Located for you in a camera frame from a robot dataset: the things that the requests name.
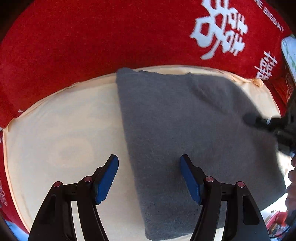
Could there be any grey knit garment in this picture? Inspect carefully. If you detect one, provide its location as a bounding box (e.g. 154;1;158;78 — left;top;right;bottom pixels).
116;68;285;240

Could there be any red box on floor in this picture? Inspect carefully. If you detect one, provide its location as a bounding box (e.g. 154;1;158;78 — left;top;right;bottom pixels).
265;211;290;240

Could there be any person's right hand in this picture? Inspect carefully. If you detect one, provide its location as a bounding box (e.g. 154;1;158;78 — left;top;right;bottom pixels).
285;157;296;214

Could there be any red wedding blanket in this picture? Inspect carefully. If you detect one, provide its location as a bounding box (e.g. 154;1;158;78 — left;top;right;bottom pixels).
0;0;296;233

